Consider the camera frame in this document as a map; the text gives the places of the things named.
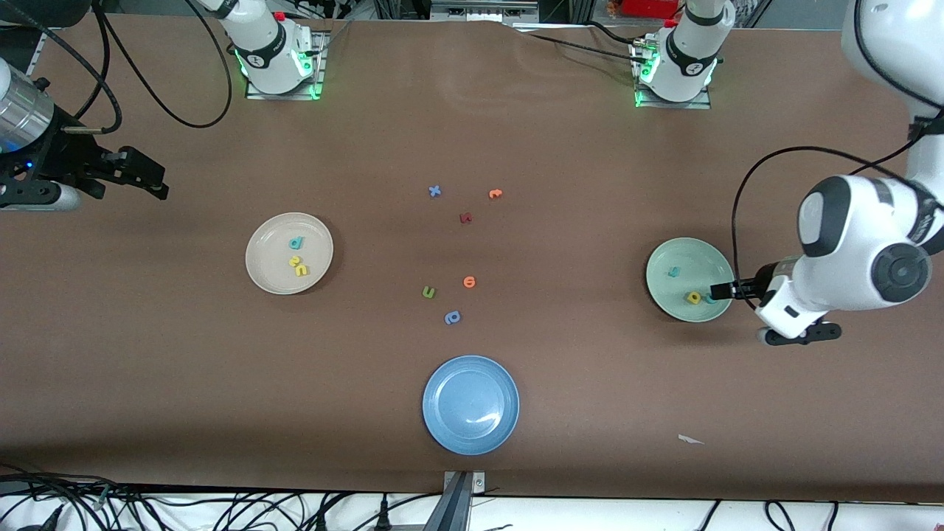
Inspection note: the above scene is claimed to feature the green plate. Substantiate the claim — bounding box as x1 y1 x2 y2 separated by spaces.
645 237 736 323

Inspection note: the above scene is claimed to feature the beige brown plate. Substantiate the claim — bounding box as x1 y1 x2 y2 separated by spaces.
245 212 334 296

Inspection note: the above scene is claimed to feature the brown paper table cover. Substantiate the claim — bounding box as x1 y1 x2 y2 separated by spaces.
0 11 944 504

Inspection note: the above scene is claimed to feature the blue plate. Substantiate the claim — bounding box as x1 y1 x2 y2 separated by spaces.
422 355 521 456

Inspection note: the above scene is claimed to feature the red box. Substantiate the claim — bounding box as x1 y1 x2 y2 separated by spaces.
619 0 681 19

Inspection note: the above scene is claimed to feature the grey metal box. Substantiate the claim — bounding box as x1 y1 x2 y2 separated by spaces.
430 0 541 23

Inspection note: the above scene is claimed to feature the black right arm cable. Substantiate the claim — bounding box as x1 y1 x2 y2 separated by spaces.
90 0 234 130

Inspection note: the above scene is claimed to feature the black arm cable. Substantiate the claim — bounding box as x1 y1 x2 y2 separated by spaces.
90 0 234 130
732 0 944 299

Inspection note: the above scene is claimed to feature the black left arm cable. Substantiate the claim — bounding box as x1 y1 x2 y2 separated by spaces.
732 0 944 299

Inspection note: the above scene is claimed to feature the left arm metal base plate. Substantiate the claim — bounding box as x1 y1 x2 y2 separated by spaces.
633 41 712 110

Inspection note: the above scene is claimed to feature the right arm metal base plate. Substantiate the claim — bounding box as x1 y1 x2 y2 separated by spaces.
246 29 325 100

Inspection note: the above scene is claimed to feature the black cable on table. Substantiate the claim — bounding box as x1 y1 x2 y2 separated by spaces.
516 21 657 66

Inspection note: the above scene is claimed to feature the thick black cable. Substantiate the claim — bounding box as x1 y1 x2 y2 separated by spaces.
0 472 111 531

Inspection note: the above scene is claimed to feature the grey metal camera mount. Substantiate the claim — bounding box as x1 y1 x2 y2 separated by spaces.
424 471 486 531

